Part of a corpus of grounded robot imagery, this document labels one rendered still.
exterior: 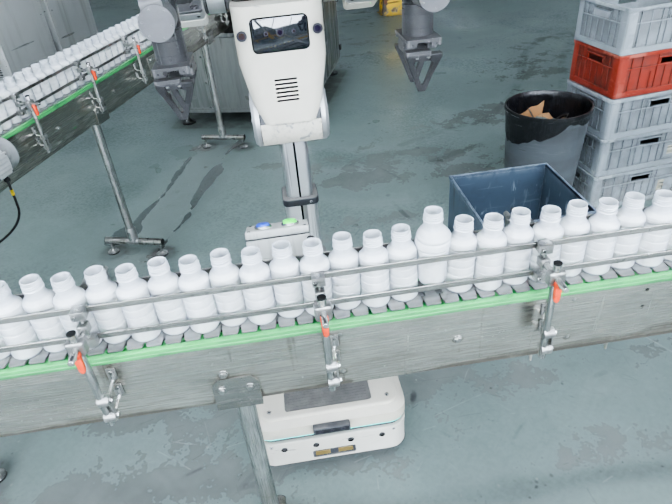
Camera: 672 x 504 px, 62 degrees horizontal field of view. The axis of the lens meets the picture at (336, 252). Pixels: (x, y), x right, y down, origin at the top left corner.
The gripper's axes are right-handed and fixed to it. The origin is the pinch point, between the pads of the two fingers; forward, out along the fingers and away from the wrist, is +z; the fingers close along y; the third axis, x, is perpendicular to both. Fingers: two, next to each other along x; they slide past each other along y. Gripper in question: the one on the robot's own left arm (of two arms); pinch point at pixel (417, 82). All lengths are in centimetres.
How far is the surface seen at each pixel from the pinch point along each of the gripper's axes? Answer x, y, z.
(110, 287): 64, -16, 27
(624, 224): -39, -16, 29
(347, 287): 18.7, -17.6, 33.8
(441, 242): -0.1, -18.3, 25.6
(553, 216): -22.9, -16.7, 24.2
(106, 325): 66, -18, 34
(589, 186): -140, 163, 124
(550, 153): -108, 151, 94
